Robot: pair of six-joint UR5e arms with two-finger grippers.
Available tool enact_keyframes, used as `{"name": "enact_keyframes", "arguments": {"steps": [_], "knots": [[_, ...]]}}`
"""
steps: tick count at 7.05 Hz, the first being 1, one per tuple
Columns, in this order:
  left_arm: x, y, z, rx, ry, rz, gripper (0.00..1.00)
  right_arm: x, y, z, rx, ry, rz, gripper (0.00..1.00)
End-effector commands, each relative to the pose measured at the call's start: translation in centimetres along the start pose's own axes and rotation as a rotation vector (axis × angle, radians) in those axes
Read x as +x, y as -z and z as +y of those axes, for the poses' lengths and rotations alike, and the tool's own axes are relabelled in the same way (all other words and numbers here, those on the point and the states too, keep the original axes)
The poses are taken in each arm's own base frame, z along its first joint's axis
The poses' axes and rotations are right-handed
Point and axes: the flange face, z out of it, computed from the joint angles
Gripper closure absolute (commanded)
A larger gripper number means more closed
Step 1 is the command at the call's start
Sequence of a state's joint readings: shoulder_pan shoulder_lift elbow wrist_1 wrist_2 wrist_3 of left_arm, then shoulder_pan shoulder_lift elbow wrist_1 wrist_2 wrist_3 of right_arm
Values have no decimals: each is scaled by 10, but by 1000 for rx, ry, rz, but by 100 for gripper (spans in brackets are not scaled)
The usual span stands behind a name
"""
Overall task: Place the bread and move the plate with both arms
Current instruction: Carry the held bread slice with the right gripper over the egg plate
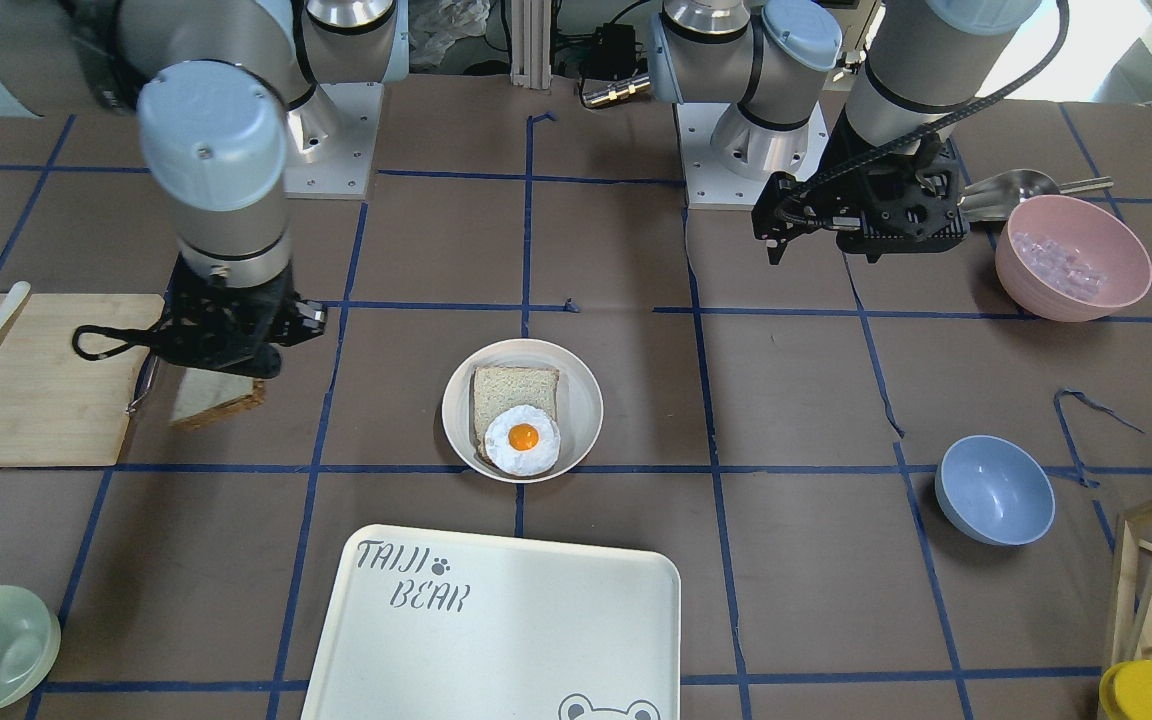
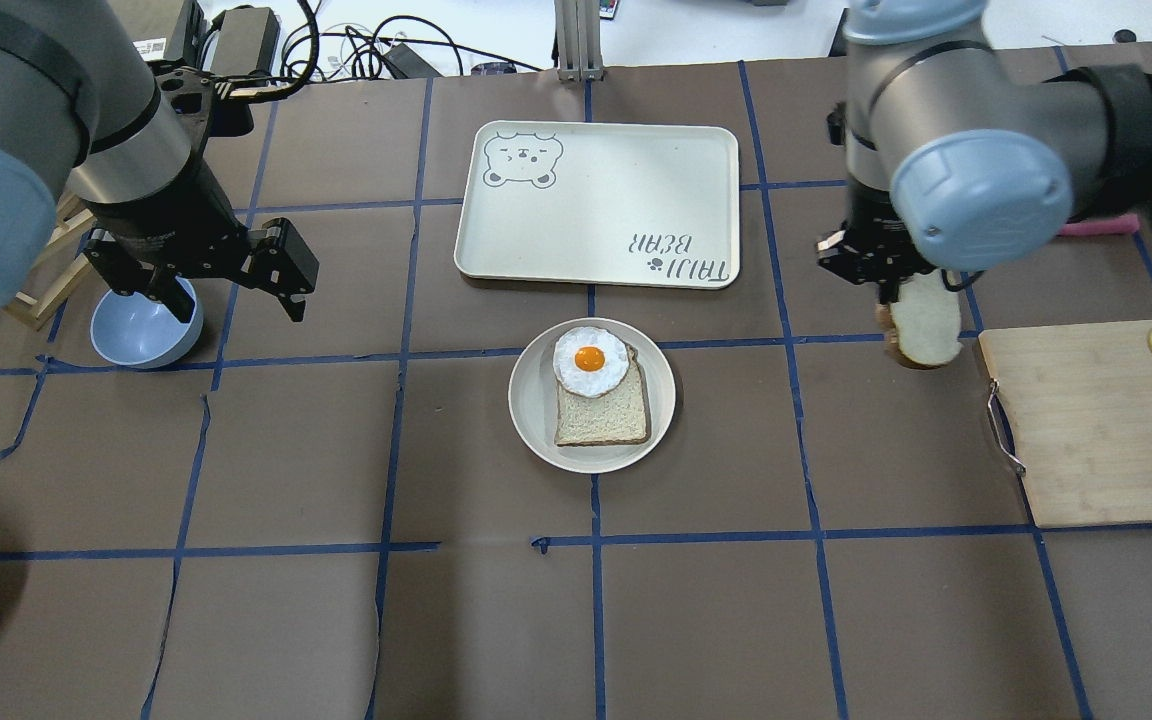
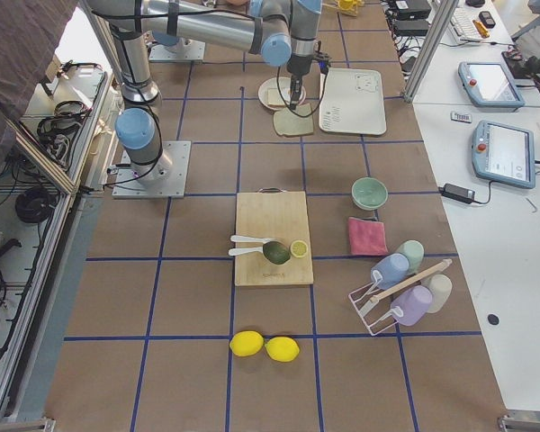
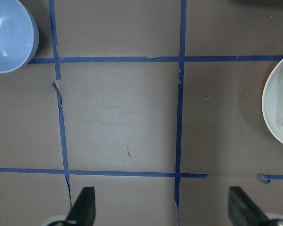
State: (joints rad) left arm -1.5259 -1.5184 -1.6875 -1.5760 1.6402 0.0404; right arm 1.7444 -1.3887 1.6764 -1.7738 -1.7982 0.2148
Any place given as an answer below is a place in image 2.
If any aluminium frame post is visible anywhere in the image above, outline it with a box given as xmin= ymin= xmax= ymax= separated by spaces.
xmin=553 ymin=0 xmax=605 ymax=82

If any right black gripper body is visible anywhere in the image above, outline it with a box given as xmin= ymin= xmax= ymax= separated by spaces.
xmin=814 ymin=184 xmax=982 ymax=304

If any pink cloth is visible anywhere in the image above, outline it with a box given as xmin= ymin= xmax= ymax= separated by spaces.
xmin=1058 ymin=213 xmax=1140 ymax=238

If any bread slice on plate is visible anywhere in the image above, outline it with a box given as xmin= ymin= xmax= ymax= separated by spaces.
xmin=554 ymin=344 xmax=652 ymax=447

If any black computer box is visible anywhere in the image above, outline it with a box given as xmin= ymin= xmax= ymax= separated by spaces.
xmin=109 ymin=1 xmax=282 ymax=77

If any wooden dish rack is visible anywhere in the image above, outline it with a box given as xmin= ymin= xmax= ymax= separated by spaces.
xmin=3 ymin=190 xmax=96 ymax=331

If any black power adapter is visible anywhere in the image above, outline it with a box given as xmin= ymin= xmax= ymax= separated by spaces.
xmin=381 ymin=44 xmax=442 ymax=79

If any cream bear tray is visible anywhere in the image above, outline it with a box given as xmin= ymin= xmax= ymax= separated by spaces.
xmin=454 ymin=120 xmax=742 ymax=290

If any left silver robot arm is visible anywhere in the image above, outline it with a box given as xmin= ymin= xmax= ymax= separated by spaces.
xmin=0 ymin=1 xmax=319 ymax=323

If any blue bowl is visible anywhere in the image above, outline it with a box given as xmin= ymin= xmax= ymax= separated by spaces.
xmin=90 ymin=278 xmax=204 ymax=370

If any wooden cutting board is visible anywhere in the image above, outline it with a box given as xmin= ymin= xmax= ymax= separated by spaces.
xmin=979 ymin=320 xmax=1152 ymax=528

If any fried egg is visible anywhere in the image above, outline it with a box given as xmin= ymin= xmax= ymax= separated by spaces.
xmin=552 ymin=325 xmax=630 ymax=397

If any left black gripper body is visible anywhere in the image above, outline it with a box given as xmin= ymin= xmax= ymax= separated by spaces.
xmin=84 ymin=190 xmax=320 ymax=300

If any bread slice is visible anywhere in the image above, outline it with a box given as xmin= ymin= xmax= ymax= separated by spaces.
xmin=876 ymin=270 xmax=963 ymax=370
xmin=554 ymin=344 xmax=652 ymax=447

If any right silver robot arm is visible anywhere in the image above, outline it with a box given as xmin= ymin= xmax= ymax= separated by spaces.
xmin=817 ymin=1 xmax=1152 ymax=304

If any beige round plate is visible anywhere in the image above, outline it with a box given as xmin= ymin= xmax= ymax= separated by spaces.
xmin=508 ymin=316 xmax=679 ymax=475

